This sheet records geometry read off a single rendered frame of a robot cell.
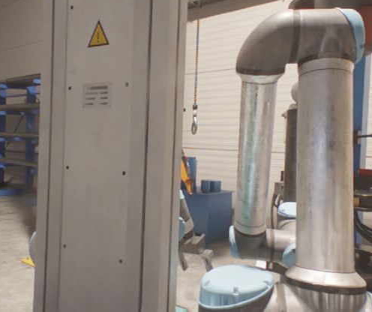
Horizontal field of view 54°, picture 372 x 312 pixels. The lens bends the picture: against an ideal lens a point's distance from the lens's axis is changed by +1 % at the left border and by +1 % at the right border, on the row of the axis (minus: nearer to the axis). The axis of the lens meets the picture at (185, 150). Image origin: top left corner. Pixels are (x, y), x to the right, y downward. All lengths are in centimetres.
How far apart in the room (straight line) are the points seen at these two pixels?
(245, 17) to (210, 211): 268
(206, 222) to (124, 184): 392
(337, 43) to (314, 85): 10
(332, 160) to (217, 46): 484
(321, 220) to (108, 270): 42
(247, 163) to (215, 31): 476
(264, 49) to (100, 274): 58
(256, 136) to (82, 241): 46
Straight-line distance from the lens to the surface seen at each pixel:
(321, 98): 80
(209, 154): 538
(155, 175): 64
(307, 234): 78
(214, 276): 79
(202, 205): 460
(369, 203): 239
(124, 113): 69
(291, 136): 210
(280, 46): 84
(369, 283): 249
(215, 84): 542
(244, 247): 105
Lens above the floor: 126
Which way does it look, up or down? 1 degrees down
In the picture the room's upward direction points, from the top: 2 degrees clockwise
